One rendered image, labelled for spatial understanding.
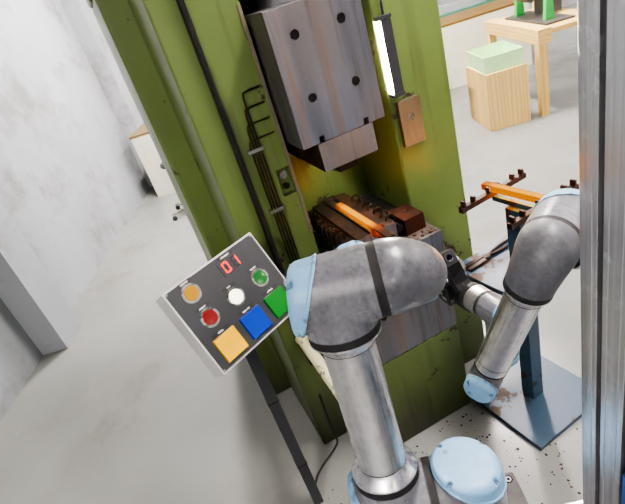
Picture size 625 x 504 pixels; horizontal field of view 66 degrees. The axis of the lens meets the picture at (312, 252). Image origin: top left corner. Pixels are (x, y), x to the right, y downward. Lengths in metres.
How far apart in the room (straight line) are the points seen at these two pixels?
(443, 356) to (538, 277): 1.18
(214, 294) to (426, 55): 1.10
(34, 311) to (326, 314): 3.40
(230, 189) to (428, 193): 0.80
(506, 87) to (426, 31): 3.46
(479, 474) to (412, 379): 1.19
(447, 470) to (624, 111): 0.66
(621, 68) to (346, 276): 0.41
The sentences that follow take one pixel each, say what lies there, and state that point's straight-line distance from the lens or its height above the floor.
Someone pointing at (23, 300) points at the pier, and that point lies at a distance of 3.94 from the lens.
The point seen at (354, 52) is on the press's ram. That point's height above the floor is 1.58.
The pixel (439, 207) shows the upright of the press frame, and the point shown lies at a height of 0.88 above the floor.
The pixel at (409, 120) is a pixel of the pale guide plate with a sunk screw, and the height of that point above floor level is 1.28.
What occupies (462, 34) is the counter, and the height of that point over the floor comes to 0.65.
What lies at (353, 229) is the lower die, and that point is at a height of 0.99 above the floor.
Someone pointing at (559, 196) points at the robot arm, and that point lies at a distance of 1.08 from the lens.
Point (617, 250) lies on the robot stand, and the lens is 0.48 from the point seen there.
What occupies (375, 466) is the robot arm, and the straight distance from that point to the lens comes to 0.87.
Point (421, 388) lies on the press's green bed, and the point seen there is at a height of 0.24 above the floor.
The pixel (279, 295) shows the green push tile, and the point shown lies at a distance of 1.47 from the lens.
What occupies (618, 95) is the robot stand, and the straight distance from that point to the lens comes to 0.42.
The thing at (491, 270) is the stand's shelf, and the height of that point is 0.74.
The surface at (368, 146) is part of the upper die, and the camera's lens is 1.61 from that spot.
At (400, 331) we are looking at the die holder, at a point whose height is 0.58.
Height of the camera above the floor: 1.80
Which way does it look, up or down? 28 degrees down
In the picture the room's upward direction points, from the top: 18 degrees counter-clockwise
